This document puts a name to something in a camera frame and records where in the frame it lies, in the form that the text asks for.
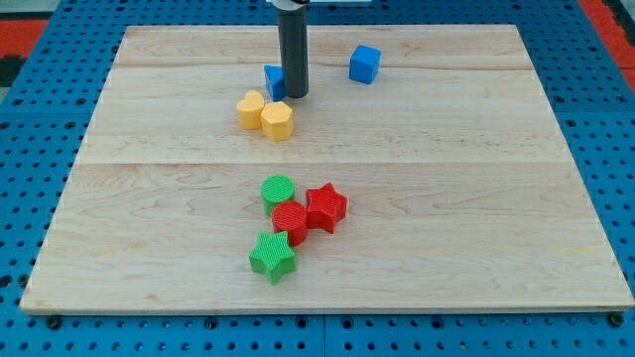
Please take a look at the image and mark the yellow hexagon block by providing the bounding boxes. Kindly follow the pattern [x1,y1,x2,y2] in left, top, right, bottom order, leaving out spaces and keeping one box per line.
[261,101,294,141]

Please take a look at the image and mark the blue cube block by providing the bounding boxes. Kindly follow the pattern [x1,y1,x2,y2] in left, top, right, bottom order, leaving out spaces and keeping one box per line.
[348,45,382,84]

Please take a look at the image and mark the yellow heart block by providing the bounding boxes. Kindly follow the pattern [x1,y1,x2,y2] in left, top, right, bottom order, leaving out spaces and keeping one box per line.
[236,90,265,130]

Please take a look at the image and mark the wooden board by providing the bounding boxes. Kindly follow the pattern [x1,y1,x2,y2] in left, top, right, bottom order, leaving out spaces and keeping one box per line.
[20,25,634,315]

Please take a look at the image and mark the red star block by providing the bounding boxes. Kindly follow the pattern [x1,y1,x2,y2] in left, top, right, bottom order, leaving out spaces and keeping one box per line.
[306,182,348,234]

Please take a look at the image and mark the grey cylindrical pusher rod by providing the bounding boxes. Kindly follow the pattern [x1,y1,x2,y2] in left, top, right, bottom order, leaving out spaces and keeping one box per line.
[274,6,309,98]

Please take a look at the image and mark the green star block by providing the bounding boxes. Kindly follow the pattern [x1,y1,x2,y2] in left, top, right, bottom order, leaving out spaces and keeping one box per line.
[248,231,297,286]

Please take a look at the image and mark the green cylinder block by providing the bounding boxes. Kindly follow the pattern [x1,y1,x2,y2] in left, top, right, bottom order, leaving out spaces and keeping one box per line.
[260,175,296,216]

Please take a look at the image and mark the red cylinder block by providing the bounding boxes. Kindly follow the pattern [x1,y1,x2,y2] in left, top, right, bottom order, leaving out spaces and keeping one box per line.
[271,200,308,247]

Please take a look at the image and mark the blue triangle block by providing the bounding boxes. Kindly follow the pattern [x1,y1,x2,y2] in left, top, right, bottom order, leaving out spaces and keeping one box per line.
[264,64,286,101]

